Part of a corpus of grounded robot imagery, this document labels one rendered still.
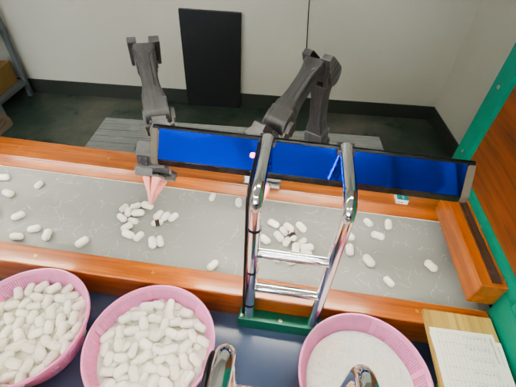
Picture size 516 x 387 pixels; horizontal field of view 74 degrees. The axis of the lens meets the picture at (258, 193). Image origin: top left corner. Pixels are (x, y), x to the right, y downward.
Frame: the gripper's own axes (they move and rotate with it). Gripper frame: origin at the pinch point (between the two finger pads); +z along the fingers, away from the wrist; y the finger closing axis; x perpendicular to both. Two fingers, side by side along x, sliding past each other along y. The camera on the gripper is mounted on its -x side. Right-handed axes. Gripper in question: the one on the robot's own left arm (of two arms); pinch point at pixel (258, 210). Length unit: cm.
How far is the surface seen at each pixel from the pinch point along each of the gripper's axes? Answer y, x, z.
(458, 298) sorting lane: 52, -3, 15
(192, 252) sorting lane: -15.9, -1.3, 13.5
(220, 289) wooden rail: -5.6, -10.5, 20.3
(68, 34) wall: -172, 146, -122
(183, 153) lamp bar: -14.5, -26.9, -7.8
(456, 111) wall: 126, 160, -100
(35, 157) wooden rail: -76, 14, -8
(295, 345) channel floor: 13.4, -7.8, 31.1
